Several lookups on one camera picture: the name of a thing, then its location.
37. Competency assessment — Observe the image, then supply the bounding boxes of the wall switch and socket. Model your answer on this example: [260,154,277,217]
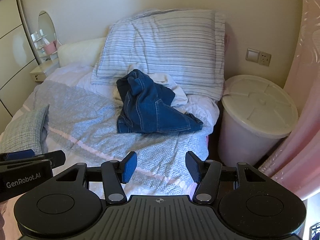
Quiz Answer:
[246,48,272,67]

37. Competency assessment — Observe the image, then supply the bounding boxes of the round vanity mirror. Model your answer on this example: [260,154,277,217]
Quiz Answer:
[38,11,56,46]

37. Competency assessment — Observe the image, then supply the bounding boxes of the white bedside table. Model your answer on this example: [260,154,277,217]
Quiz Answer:
[30,59,60,82]

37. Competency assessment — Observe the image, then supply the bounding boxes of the white lidded plastic bin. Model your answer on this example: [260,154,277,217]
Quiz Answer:
[218,75,298,167]

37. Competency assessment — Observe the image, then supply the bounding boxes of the white garment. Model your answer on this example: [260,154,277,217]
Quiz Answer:
[127,64,188,107]

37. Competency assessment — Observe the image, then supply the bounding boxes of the grey checked cushion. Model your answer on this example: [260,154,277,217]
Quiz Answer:
[1,105,49,155]

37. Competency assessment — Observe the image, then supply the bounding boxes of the cream wardrobe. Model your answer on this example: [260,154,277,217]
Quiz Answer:
[0,0,37,132]

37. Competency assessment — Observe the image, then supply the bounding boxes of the pink cup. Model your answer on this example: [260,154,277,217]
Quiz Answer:
[44,40,56,55]

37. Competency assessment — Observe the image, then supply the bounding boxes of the striped pillow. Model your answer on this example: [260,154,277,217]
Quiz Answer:
[91,9,225,101]

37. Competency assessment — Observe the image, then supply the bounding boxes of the cream headboard cushion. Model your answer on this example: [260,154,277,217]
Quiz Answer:
[57,37,106,67]

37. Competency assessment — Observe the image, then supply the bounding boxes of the pink curtain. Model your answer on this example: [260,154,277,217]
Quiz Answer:
[259,0,319,200]

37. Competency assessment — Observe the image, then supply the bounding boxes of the dark blue denim jeans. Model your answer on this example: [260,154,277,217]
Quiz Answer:
[116,69,203,134]

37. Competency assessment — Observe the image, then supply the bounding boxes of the pink grey bedspread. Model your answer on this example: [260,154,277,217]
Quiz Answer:
[1,64,219,195]

